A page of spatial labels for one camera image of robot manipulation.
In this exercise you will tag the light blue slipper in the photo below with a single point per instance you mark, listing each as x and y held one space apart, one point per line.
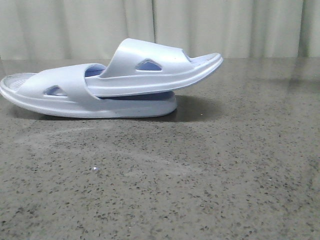
63 92
142 67

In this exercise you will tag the pale green curtain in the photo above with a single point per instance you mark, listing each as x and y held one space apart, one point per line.
93 29

